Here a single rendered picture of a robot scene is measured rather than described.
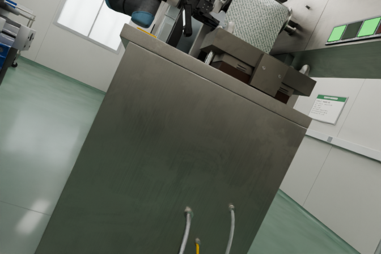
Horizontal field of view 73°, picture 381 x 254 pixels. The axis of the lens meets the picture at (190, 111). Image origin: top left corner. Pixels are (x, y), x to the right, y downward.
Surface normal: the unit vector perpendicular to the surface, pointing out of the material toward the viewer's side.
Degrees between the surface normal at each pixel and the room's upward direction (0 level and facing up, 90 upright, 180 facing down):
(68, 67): 90
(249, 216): 90
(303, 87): 90
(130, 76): 90
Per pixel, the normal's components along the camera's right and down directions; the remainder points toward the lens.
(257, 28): 0.21, 0.14
